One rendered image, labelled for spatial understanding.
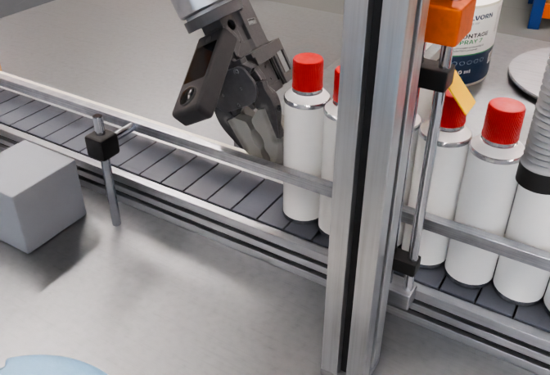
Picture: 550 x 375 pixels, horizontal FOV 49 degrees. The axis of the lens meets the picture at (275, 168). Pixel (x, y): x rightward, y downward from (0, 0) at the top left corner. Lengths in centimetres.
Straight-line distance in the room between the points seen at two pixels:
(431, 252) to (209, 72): 31
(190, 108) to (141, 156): 25
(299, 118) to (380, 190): 21
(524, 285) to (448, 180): 13
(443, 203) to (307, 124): 17
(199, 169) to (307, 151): 22
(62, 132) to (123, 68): 36
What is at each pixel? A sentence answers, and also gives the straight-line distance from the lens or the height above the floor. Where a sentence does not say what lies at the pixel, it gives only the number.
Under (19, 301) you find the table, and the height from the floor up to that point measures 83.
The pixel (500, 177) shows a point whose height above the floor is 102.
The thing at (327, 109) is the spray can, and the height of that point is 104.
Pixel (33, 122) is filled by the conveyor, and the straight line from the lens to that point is 102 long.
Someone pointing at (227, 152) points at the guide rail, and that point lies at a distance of 71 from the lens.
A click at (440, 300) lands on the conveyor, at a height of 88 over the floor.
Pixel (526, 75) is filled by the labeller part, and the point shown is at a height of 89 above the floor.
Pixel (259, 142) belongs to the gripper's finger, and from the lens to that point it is 73.
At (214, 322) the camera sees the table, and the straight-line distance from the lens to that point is 68.
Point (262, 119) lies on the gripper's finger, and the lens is 70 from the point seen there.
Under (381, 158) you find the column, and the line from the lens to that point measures 45.
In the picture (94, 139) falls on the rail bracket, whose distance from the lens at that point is 75.
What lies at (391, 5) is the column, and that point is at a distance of 40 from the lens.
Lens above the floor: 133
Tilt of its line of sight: 33 degrees down
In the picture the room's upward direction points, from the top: straight up
